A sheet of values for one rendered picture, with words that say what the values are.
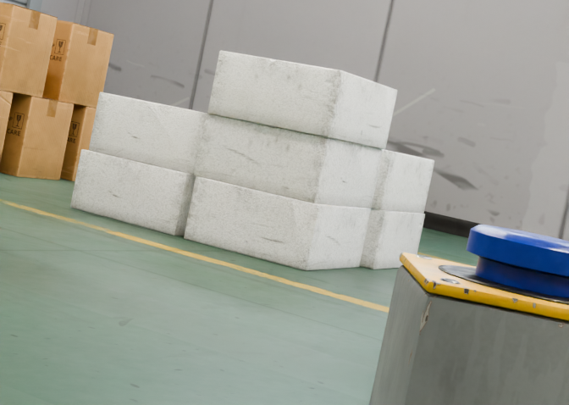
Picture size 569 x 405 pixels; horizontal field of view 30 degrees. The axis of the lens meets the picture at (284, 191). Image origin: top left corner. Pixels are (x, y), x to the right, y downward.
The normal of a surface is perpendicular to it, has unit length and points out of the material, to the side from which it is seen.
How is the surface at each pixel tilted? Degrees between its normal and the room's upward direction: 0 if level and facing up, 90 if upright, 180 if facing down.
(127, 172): 90
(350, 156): 90
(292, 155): 90
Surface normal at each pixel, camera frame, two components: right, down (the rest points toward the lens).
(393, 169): 0.87, 0.20
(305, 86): -0.47, -0.05
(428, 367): 0.00, 0.05
